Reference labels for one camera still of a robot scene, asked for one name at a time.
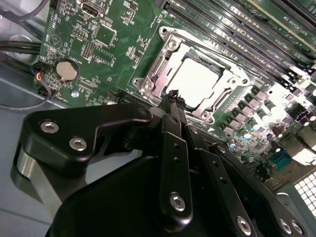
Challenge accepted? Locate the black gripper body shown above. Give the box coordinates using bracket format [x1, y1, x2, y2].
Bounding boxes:
[49, 154, 309, 237]

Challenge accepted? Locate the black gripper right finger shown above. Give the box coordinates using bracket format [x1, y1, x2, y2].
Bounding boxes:
[177, 95, 309, 237]

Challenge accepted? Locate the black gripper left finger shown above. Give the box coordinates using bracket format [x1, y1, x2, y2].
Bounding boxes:
[18, 88, 194, 225]

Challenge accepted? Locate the metal socket cover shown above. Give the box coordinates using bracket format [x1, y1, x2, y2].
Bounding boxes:
[143, 34, 248, 120]

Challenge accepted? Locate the silver CPU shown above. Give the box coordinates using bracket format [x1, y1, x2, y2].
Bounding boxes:
[170, 58, 223, 109]

